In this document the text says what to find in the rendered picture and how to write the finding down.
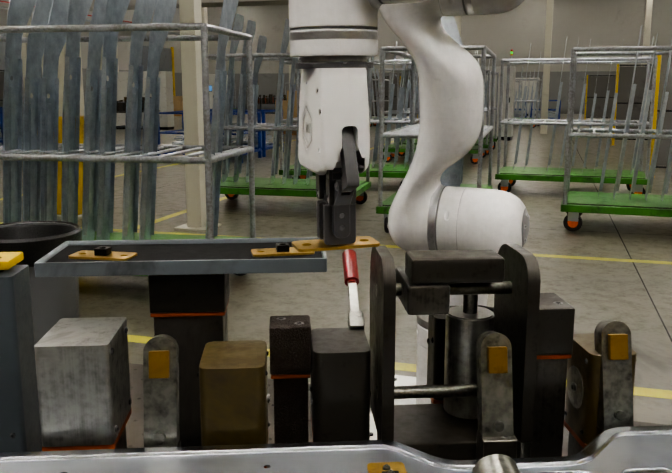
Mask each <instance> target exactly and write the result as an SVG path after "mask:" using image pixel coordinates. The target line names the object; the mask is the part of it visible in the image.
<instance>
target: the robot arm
mask: <svg viewBox="0 0 672 473"><path fill-rule="evenodd" d="M523 1H524V0H289V30H290V32H289V34H290V57H301V62H302V63H295V69H302V74H301V84H300V100H299V142H298V159H299V162H300V164H301V165H302V166H304V167H305V168H307V169H308V170H310V171H312V172H314V173H316V196H317V199H322V200H316V209H317V237H318V238H319V239H321V240H323V241H324V243H325V244H326V245H340V244H352V243H355V241H356V188H357V187H359V183H360V181H359V173H363V172H364V171H365V170H366V169H367V168H368V165H369V153H370V127H369V104H368V88H367V76H366V68H373V62H367V57H370V56H378V11H379V10H380V13H381V15H382V17H383V19H384V20H385V22H386V23H387V25H388V26H389V27H390V28H391V30H392V31H393V32H394V33H395V34H396V35H397V37H398V38H399V39H400V40H401V42H402V43H403V44H404V45H405V47H406V48H407V49H408V51H409V53H410V54H411V56H412V58H413V59H414V62H415V64H416V67H417V71H418V78H419V98H420V126H419V135H418V142H417V146H416V151H415V154H414V157H413V160H412V163H411V165H410V168H409V170H408V172H407V174H406V176H405V178H404V180H403V182H402V184H401V186H400V188H399V189H398V191H397V193H396V196H395V198H394V200H393V202H392V204H391V207H390V209H389V212H388V213H389V215H388V224H387V228H388V230H389V234H390V236H391V238H392V240H393V242H394V243H395V244H396V245H397V246H398V247H400V248H402V249H403V250H405V251H431V250H494V251H495V252H496V253H498V251H499V249H500V247H501V246H502V245H503V244H512V243H516V244H518V245H520V246H521V247H523V246H524V244H525V243H526V241H527V237H528V234H529V230H530V228H529V227H530V222H529V218H530V217H529V214H528V212H527V209H526V207H525V205H524V204H523V202H522V201H521V200H520V199H519V198H518V197H517V196H515V195H513V194H511V193H509V192H506V191H501V190H494V189H483V188H469V187H453V186H443V185H442V184H441V182H440V177H441V175H442V173H443V172H444V171H445V170H446V169H447V168H448V167H450V166H451V165H453V164H454V163H456V162H457V161H459V160H460V159H462V158H463V157H464V156H465V155H466V154H467V153H468V152H469V151H470V150H471V149H472V148H473V146H474V145H475V143H476V141H477V139H478V137H479V135H480V132H481V128H482V121H483V105H484V83H483V76H482V72H481V69H480V66H479V64H478V62H477V61H476V59H475V58H474V57H473V56H472V55H471V54H470V53H469V52H468V51H467V50H465V49H464V48H463V47H462V46H461V45H459V44H458V43H457V42H456V41H455V40H454V39H453V38H452V37H450V36H449V35H448V33H447V32H446V31H445V29H444V28H443V26H442V22H441V18H442V17H443V16H464V15H492V14H500V13H505V12H508V11H510V10H512V9H514V8H516V7H517V6H519V5H520V4H521V3H522V2H523ZM428 316H429V315H417V354H416V385H426V384H427V359H428V344H427V338H428Z"/></svg>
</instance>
